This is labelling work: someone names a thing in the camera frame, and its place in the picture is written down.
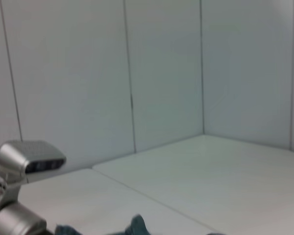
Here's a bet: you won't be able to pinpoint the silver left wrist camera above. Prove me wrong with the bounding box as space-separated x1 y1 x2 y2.
0 140 68 204

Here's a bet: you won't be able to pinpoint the blue denim shorts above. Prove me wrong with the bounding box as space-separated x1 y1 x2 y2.
54 213 150 235

